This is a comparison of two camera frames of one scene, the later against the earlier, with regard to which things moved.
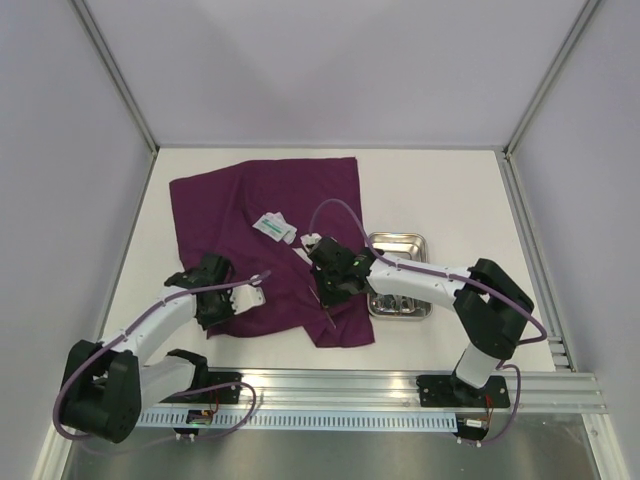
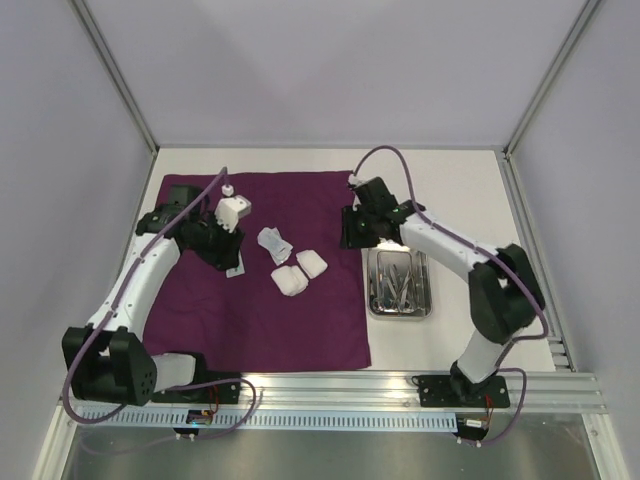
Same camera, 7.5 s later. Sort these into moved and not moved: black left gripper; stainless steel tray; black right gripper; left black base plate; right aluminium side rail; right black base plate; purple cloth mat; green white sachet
Moved: black right gripper; green white sachet; black left gripper; purple cloth mat
Not moved: right black base plate; right aluminium side rail; stainless steel tray; left black base plate
